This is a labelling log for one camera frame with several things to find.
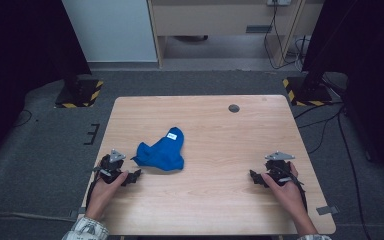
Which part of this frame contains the blue cloth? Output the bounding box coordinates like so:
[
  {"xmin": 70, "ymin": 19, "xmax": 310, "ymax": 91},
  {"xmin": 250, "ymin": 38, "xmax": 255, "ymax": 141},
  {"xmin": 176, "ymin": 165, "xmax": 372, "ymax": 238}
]
[{"xmin": 130, "ymin": 126, "xmax": 185, "ymax": 172}]

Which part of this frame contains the person's right hand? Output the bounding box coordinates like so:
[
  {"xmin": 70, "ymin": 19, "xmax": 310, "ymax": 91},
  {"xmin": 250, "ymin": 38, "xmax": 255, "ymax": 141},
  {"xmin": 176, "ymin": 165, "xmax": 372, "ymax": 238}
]
[{"xmin": 261, "ymin": 161, "xmax": 307, "ymax": 219}]

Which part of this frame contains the person's left hand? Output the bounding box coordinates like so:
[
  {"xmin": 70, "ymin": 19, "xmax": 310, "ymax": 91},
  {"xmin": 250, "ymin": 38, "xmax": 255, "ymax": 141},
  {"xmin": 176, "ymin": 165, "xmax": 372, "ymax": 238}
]
[{"xmin": 85, "ymin": 170, "xmax": 129, "ymax": 222}]

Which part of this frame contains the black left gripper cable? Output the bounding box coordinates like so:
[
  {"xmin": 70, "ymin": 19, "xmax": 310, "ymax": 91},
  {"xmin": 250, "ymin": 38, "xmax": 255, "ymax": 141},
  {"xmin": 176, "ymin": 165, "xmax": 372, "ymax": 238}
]
[{"xmin": 85, "ymin": 166, "xmax": 103, "ymax": 208}]

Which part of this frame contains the white power strip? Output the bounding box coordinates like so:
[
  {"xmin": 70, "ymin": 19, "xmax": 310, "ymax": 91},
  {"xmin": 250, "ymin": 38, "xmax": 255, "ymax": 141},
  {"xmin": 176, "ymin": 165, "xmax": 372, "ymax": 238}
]
[{"xmin": 266, "ymin": 0, "xmax": 293, "ymax": 7}]

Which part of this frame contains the light wooden desk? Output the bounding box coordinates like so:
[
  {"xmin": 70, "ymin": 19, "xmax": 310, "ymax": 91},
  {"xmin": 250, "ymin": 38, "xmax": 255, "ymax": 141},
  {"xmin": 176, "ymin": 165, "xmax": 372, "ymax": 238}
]
[{"xmin": 146, "ymin": 0, "xmax": 324, "ymax": 69}]

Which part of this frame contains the black curtain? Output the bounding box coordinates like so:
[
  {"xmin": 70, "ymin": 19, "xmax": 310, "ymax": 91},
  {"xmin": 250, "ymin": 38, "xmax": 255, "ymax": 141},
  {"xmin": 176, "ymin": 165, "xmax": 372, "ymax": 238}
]
[
  {"xmin": 301, "ymin": 0, "xmax": 384, "ymax": 191},
  {"xmin": 0, "ymin": 0, "xmax": 93, "ymax": 174}
]

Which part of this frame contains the grey tape piece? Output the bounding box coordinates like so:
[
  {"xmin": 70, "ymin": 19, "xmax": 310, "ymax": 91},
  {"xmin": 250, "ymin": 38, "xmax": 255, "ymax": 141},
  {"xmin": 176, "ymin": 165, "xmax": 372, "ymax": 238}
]
[
  {"xmin": 315, "ymin": 205, "xmax": 340, "ymax": 216},
  {"xmin": 69, "ymin": 207, "xmax": 88, "ymax": 219}
]

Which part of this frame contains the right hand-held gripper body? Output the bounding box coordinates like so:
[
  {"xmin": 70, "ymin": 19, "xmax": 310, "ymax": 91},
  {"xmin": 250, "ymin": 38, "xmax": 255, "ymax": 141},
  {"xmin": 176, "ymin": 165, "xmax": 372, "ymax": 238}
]
[{"xmin": 264, "ymin": 151, "xmax": 296, "ymax": 186}]

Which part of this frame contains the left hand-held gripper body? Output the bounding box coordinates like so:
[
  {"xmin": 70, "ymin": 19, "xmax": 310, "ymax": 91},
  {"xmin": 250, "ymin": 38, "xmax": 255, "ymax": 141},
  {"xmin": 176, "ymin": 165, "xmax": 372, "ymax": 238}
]
[{"xmin": 93, "ymin": 148, "xmax": 128, "ymax": 184}]

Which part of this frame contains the black hanging power cable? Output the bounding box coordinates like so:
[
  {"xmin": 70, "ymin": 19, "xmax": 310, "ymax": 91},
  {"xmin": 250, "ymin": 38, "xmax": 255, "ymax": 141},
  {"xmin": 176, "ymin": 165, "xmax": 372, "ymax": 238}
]
[{"xmin": 263, "ymin": 0, "xmax": 303, "ymax": 70}]

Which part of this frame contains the long black floor cable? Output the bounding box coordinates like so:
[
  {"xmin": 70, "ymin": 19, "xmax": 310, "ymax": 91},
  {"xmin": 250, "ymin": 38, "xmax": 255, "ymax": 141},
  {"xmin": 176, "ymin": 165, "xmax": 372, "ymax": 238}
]
[{"xmin": 337, "ymin": 109, "xmax": 365, "ymax": 240}]

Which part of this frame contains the thin black floor cable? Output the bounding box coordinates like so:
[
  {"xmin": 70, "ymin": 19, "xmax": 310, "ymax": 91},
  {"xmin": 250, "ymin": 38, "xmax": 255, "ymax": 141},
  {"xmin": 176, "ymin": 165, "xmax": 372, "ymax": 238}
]
[{"xmin": 13, "ymin": 109, "xmax": 34, "ymax": 128}]

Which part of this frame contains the white panel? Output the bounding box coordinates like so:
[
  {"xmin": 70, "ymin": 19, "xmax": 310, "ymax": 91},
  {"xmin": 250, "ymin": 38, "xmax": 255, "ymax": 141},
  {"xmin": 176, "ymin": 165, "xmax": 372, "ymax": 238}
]
[{"xmin": 61, "ymin": 0, "xmax": 158, "ymax": 64}]

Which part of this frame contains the black striped stand base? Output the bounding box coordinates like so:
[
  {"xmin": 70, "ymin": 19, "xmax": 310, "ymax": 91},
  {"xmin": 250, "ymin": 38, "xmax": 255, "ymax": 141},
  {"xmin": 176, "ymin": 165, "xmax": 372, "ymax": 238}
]
[
  {"xmin": 282, "ymin": 76, "xmax": 334, "ymax": 108},
  {"xmin": 54, "ymin": 78, "xmax": 104, "ymax": 109}
]

